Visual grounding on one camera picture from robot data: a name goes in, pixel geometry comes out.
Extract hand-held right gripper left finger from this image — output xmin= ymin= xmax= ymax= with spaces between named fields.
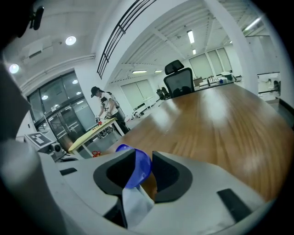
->
xmin=56 ymin=148 xmax=136 ymax=230

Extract black head camera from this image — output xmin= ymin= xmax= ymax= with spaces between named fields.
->
xmin=28 ymin=5 xmax=45 ymax=31

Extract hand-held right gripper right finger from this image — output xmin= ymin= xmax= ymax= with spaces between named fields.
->
xmin=137 ymin=150 xmax=274 ymax=234

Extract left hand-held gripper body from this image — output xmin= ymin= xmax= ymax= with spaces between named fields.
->
xmin=23 ymin=131 xmax=68 ymax=162

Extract blue and white packet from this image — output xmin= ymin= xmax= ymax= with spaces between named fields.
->
xmin=115 ymin=144 xmax=155 ymax=230

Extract black mesh office chair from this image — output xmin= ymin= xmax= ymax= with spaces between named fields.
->
xmin=163 ymin=60 xmax=195 ymax=99

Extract black mezzanine railing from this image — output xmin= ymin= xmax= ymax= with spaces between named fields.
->
xmin=96 ymin=0 xmax=159 ymax=80

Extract white air conditioner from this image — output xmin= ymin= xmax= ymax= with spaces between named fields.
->
xmin=21 ymin=35 xmax=55 ymax=65

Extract light wooden table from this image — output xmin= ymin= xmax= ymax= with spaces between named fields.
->
xmin=68 ymin=117 xmax=117 ymax=155

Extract glass double door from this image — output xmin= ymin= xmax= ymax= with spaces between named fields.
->
xmin=27 ymin=70 xmax=98 ymax=151

